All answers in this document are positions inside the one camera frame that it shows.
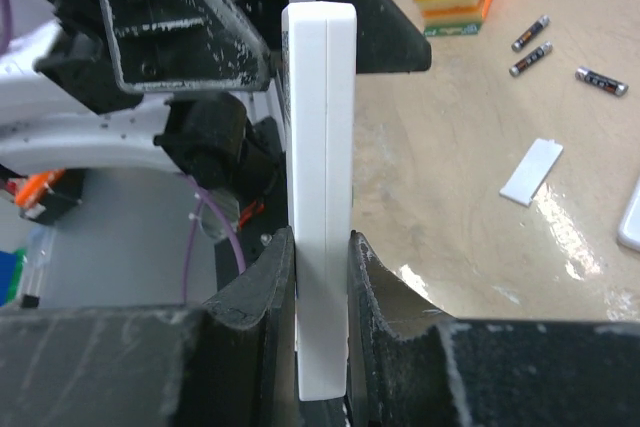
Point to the black aaa battery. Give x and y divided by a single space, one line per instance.
531 58
602 82
530 33

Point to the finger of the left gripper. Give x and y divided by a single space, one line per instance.
184 45
387 40

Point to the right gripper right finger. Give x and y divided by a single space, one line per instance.
397 372

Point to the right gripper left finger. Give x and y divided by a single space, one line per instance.
250 371

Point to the white remote control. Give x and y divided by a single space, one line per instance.
628 233
319 73

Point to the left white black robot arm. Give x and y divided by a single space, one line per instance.
208 137

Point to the white battery cover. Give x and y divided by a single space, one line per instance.
532 171

